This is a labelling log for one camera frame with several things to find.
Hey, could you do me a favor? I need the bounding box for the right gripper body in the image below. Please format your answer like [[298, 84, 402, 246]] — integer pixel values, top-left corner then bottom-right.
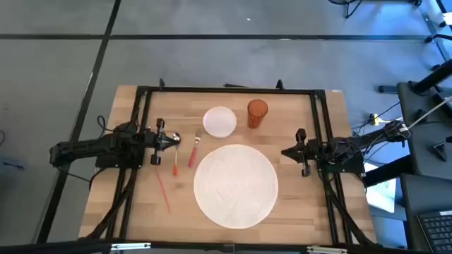
[[295, 128, 321, 179]]

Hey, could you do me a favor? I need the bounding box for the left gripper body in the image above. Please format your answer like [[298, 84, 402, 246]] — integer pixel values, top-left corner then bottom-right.
[[143, 118, 167, 167]]

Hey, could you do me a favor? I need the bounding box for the fork with red handle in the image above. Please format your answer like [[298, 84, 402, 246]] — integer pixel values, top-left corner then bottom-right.
[[187, 129, 203, 169]]

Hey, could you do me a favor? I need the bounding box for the orange translucent plastic cup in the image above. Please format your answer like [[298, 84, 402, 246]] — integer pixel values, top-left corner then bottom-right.
[[246, 98, 269, 130]]

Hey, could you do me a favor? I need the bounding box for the red drinking straw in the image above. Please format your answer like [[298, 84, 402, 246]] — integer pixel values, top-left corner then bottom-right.
[[155, 169, 172, 216]]

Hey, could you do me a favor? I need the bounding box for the white bowl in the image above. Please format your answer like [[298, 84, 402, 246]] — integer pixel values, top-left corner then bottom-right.
[[202, 105, 238, 139]]

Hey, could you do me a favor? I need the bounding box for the white paper sheet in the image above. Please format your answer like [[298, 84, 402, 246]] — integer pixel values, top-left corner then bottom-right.
[[363, 162, 398, 215]]

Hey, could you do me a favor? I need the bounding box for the dark grey desk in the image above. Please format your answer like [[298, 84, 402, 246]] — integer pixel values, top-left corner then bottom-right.
[[395, 80, 452, 252]]

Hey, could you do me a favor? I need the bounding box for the black keyboard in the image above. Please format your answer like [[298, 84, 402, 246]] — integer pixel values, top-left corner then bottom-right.
[[416, 210, 452, 254]]

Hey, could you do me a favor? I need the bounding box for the spoon with orange handle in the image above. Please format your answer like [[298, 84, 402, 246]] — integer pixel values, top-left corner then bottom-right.
[[171, 133, 182, 178]]

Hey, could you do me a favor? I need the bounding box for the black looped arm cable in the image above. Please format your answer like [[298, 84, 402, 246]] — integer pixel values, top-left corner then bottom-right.
[[95, 114, 107, 135]]

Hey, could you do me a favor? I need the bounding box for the black aluminium table frame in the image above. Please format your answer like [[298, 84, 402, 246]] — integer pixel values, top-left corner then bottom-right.
[[0, 78, 421, 254]]

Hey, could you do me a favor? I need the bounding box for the silver frame bracket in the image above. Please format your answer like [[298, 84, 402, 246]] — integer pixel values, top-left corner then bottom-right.
[[110, 242, 152, 252], [306, 245, 349, 254]]

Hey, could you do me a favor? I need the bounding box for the white cable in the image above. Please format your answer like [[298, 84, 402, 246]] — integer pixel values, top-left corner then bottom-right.
[[405, 95, 452, 131]]

